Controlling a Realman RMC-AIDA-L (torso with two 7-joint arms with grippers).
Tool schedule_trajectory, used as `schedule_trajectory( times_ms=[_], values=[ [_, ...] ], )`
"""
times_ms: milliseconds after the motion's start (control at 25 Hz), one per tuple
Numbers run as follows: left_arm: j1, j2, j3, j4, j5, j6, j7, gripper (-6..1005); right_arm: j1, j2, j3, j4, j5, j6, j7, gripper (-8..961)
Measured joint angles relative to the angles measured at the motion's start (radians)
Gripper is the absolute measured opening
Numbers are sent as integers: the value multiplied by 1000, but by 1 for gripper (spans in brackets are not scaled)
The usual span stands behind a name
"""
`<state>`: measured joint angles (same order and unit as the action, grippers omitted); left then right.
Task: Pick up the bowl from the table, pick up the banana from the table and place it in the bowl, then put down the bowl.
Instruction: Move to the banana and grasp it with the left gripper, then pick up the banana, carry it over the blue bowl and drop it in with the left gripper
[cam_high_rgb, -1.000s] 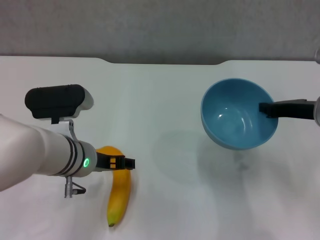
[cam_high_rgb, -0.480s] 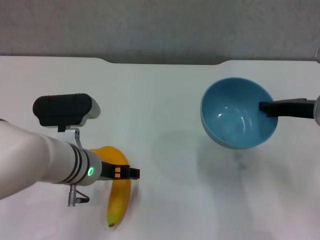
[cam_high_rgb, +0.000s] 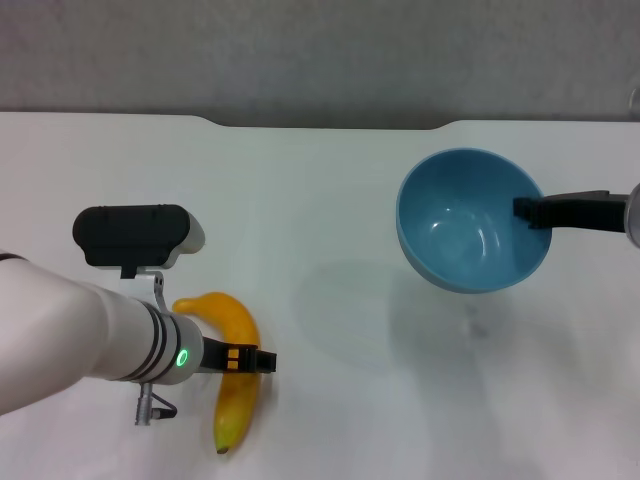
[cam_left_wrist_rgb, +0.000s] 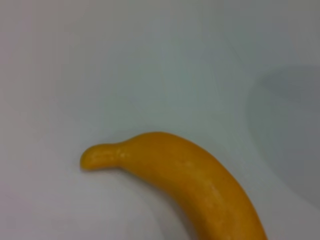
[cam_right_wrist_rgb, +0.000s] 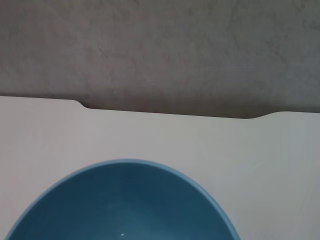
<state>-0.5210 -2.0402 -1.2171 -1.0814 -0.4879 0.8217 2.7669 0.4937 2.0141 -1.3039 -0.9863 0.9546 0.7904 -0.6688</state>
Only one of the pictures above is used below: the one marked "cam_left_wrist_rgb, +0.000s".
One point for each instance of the yellow banana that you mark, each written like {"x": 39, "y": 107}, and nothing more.
{"x": 190, "y": 180}

